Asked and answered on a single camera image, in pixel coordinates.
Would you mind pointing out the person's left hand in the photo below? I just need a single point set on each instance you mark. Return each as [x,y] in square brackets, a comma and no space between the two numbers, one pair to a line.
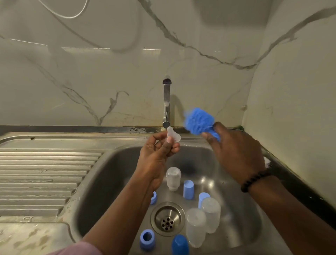
[155,157]

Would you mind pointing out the person's right hand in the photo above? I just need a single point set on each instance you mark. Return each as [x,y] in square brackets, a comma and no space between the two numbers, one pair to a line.
[236,152]

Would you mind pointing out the cartoon print baby bottle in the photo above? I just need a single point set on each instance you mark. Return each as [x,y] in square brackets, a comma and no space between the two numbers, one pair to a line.
[174,178]

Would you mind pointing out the clear silicone teat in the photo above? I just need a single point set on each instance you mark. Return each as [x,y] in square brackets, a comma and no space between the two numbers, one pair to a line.
[173,135]

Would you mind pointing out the blue cylindrical bottle cap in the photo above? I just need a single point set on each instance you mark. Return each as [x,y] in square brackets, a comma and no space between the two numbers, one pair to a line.
[188,189]
[202,197]

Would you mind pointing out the translucent bottle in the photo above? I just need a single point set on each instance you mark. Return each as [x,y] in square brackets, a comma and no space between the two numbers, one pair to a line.
[196,228]
[211,215]

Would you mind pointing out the translucent bottle front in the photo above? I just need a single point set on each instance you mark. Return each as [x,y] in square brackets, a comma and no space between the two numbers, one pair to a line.
[196,228]

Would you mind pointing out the dark blue dome cap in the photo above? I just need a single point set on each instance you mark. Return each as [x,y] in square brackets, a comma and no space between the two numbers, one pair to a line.
[180,246]

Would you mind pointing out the person's right forearm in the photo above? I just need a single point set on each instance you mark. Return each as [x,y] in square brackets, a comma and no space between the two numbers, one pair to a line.
[294,220]

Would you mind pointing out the person's left forearm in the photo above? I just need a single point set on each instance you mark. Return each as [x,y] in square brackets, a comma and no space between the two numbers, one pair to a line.
[123,215]

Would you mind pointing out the chrome sink faucet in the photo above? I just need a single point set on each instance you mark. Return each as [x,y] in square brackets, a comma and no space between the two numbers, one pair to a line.
[166,102]

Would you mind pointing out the metal sink drain strainer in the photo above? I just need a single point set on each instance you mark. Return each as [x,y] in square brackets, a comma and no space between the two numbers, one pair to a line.
[167,219]

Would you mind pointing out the stainless steel sink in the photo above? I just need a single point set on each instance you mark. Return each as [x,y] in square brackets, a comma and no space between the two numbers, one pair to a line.
[47,173]

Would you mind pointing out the pink shirt sleeve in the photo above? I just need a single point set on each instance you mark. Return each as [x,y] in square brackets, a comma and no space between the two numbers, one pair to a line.
[76,249]

